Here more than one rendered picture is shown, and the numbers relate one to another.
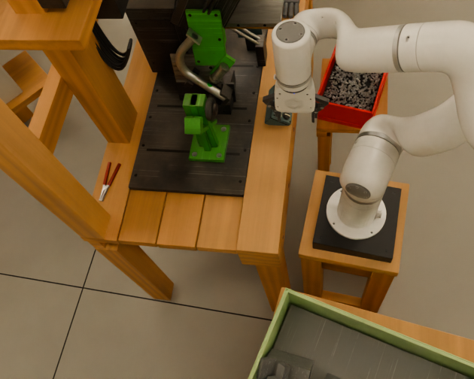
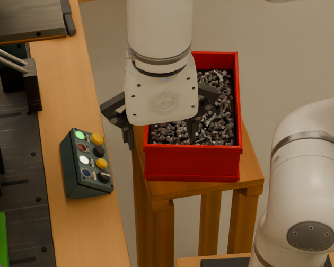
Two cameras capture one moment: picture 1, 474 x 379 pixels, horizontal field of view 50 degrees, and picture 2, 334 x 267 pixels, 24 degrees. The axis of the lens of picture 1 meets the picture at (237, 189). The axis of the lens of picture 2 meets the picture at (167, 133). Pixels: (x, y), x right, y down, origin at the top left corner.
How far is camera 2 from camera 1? 0.40 m
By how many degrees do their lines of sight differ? 25
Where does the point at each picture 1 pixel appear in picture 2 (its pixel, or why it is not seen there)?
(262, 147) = (73, 237)
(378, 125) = (308, 119)
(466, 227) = not seen: outside the picture
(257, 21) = (25, 29)
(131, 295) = not seen: outside the picture
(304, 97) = (183, 85)
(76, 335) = not seen: outside the picture
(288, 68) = (162, 19)
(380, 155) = (330, 165)
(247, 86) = (18, 145)
